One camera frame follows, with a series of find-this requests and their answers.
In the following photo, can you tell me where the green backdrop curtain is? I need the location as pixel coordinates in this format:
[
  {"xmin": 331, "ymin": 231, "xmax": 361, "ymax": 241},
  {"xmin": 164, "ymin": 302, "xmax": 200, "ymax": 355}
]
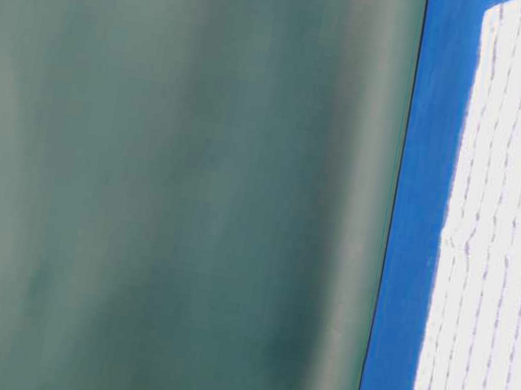
[{"xmin": 0, "ymin": 0, "xmax": 426, "ymax": 390}]

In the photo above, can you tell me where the blue table cloth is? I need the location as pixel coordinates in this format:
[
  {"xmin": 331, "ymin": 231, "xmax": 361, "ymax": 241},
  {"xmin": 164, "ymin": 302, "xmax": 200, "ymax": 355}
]
[{"xmin": 360, "ymin": 0, "xmax": 503, "ymax": 390}]

